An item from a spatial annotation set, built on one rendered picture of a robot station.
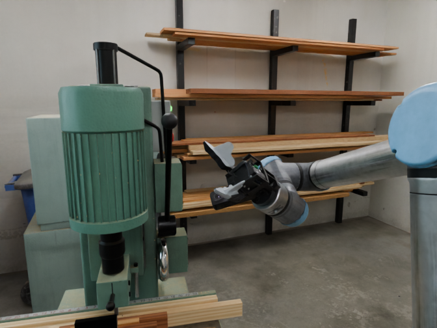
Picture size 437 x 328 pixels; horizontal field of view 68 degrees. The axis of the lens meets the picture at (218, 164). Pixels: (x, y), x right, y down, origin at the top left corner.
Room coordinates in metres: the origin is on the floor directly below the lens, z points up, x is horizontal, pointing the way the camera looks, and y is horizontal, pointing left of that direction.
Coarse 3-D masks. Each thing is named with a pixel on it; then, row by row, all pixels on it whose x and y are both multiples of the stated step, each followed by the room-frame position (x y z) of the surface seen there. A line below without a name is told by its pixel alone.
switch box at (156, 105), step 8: (152, 104) 1.02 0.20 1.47; (160, 104) 1.02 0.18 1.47; (168, 104) 1.03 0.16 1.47; (152, 112) 1.02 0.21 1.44; (160, 112) 1.02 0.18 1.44; (168, 112) 1.03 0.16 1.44; (152, 120) 1.02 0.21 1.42; (160, 120) 1.02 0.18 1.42; (152, 128) 1.02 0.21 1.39; (160, 128) 1.02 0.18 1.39
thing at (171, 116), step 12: (168, 120) 0.67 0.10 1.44; (168, 132) 0.70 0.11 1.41; (168, 144) 0.71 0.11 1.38; (168, 156) 0.73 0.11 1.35; (168, 168) 0.75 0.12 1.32; (168, 180) 0.78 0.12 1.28; (168, 192) 0.80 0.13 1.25; (168, 204) 0.83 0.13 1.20; (168, 216) 0.86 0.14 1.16; (168, 228) 0.87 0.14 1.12
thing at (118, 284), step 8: (128, 256) 0.80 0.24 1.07; (128, 264) 0.76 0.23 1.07; (120, 272) 0.72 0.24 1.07; (128, 272) 0.73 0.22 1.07; (104, 280) 0.68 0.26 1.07; (112, 280) 0.68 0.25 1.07; (120, 280) 0.68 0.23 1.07; (128, 280) 0.71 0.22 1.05; (96, 288) 0.67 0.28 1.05; (104, 288) 0.67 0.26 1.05; (112, 288) 0.68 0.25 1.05; (120, 288) 0.68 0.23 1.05; (128, 288) 0.70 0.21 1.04; (104, 296) 0.67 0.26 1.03; (120, 296) 0.68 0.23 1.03; (128, 296) 0.69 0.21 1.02; (104, 304) 0.67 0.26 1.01; (120, 304) 0.68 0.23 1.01; (128, 304) 0.69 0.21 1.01
